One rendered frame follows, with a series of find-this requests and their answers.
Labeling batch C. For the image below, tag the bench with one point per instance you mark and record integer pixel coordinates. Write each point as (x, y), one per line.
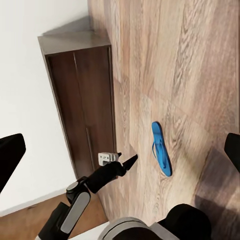
(80, 72)

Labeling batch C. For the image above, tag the sliding door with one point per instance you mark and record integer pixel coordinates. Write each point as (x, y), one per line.
(27, 222)

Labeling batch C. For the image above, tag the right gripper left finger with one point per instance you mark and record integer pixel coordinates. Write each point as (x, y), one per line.
(12, 149)

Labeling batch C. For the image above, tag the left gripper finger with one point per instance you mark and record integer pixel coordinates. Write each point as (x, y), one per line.
(129, 163)

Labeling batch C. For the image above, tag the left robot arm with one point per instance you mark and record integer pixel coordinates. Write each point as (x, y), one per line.
(64, 218)

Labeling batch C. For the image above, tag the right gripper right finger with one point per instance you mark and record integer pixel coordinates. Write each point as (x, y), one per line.
(232, 149)

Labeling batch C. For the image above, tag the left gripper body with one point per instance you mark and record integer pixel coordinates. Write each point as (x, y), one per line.
(110, 171)

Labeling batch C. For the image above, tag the sandal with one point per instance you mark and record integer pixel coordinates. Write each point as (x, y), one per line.
(161, 153)

